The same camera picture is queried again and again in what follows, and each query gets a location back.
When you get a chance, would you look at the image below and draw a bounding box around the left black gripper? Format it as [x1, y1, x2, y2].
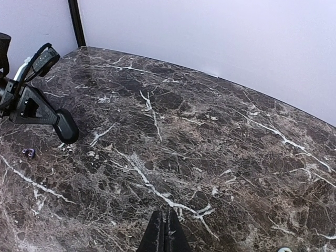
[1, 78, 59, 125]

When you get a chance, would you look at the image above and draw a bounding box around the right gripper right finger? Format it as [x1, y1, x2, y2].
[164, 208, 192, 252]

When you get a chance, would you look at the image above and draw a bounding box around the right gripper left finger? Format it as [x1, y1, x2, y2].
[136, 211, 164, 252]

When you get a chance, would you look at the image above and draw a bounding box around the black earbud charging case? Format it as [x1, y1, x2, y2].
[53, 108, 79, 144]

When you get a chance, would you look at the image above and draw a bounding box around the small purple earbud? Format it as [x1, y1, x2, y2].
[22, 148, 36, 159]

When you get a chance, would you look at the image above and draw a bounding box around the white earbud near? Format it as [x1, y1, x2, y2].
[277, 247, 292, 252]

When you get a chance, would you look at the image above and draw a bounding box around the left black frame post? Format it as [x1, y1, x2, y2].
[68, 0, 86, 48]

